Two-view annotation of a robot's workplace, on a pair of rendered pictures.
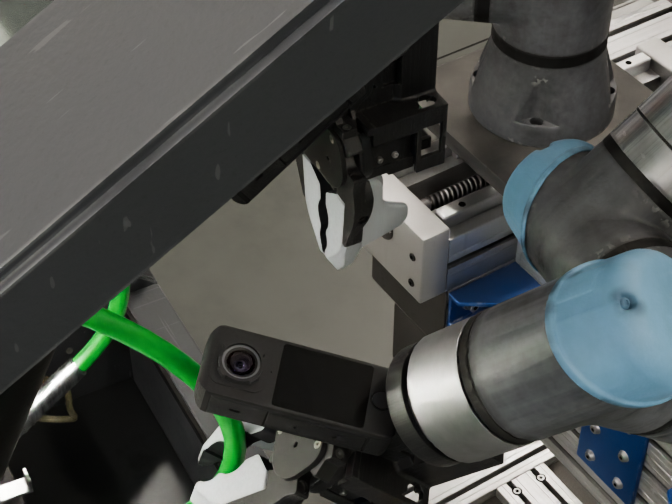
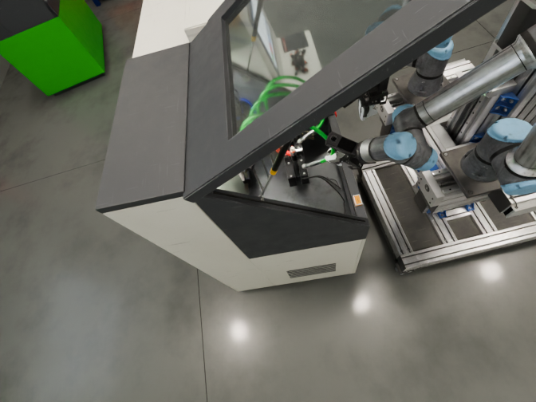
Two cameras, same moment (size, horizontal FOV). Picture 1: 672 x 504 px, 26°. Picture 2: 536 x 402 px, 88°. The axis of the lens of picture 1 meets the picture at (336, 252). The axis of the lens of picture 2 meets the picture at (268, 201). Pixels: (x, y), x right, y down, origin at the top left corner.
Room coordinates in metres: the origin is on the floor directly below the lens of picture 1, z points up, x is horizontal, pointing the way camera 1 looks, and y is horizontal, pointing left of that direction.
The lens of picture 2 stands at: (-0.05, -0.11, 2.12)
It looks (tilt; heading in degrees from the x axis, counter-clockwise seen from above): 60 degrees down; 43
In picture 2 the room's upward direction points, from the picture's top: 24 degrees counter-clockwise
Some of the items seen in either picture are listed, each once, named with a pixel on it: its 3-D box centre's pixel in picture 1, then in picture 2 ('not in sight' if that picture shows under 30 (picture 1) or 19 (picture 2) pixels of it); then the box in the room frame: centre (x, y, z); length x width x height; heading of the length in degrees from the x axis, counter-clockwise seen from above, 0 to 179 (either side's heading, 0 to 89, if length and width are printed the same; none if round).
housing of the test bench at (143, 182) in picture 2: not in sight; (220, 158); (0.72, 0.83, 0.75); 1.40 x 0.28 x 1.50; 28
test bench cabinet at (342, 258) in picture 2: not in sight; (301, 217); (0.62, 0.29, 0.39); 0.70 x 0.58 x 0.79; 28
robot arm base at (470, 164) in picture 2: not in sight; (487, 158); (0.79, -0.48, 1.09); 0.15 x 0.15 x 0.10
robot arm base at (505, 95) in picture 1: (545, 62); (427, 76); (1.20, -0.21, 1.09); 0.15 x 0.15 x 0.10
